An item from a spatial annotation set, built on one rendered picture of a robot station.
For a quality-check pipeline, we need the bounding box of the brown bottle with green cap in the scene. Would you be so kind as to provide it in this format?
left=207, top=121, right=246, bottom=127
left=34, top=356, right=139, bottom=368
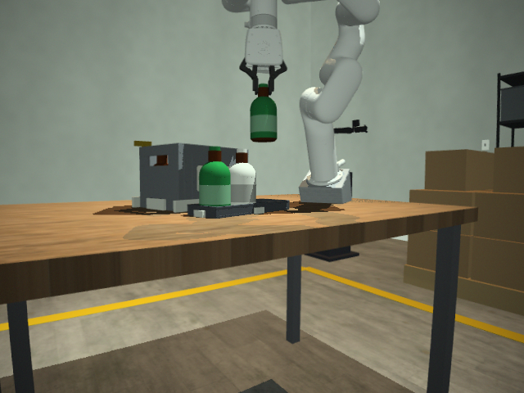
left=155, top=155, right=168, bottom=165

